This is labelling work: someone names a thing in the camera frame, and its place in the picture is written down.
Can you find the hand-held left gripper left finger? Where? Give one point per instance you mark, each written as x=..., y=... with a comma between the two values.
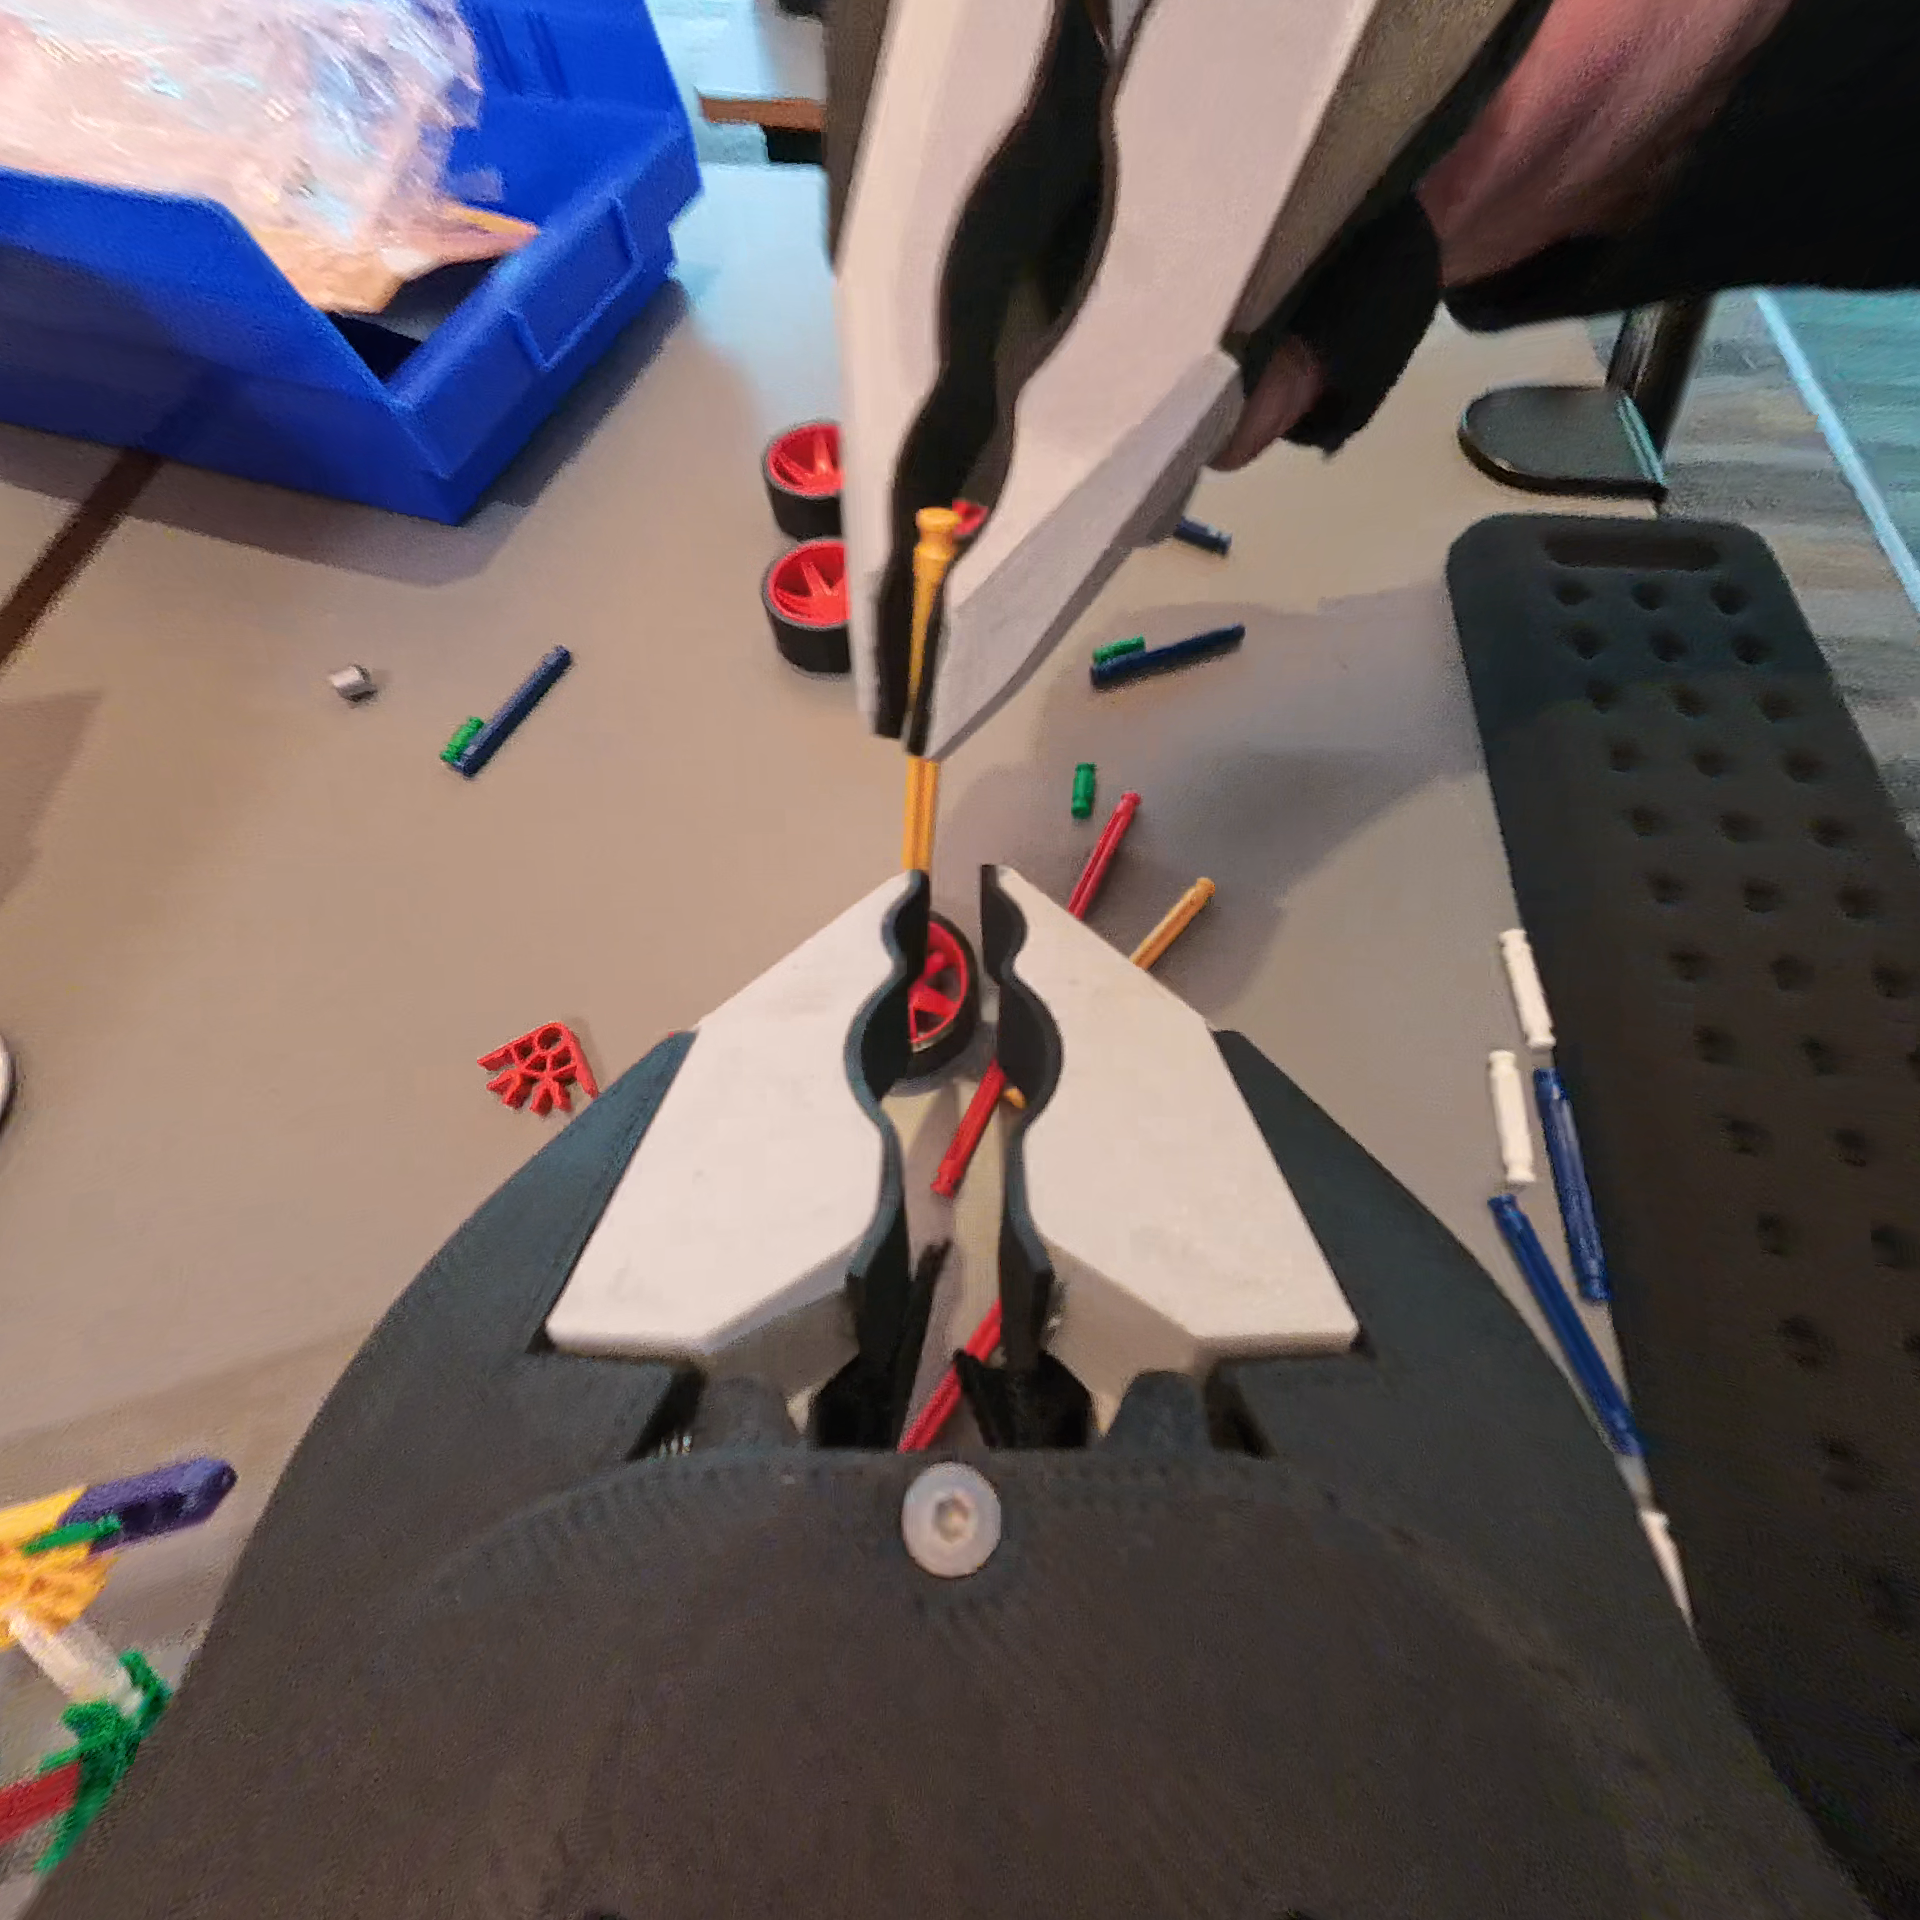
x=721, y=1201

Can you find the purple connector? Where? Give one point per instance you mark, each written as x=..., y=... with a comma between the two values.
x=166, y=1493

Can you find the person's right forearm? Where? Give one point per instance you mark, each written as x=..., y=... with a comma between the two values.
x=1800, y=180

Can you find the black perforated panel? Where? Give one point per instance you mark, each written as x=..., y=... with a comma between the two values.
x=1723, y=1049

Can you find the white rod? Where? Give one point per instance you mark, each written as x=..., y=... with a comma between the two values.
x=1528, y=990
x=1512, y=1118
x=66, y=1658

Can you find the red and green toy model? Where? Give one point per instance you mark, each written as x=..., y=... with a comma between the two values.
x=105, y=1756

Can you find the short green rod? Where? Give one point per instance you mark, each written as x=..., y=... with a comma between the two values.
x=66, y=1532
x=1085, y=790

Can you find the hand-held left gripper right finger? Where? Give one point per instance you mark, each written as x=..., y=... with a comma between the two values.
x=1185, y=1201

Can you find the blue storage bin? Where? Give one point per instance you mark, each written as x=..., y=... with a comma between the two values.
x=451, y=388

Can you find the grey spacer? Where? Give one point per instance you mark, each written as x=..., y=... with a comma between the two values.
x=352, y=683

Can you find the red fan connector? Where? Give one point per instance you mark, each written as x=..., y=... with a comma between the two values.
x=541, y=1067

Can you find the short blue rod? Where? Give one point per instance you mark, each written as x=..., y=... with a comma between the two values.
x=518, y=704
x=1201, y=536
x=1177, y=657

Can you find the clear plastic bag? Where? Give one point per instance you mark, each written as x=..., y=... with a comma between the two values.
x=224, y=106

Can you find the green fan connector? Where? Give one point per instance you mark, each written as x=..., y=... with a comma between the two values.
x=112, y=1746

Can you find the person's right hand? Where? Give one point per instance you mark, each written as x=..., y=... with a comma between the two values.
x=1589, y=120

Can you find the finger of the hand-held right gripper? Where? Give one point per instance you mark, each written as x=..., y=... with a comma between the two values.
x=902, y=224
x=1185, y=224

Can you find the pair of white rods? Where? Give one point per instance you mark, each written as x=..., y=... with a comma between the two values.
x=1663, y=1558

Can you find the black stand foot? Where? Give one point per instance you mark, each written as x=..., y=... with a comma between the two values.
x=1560, y=435

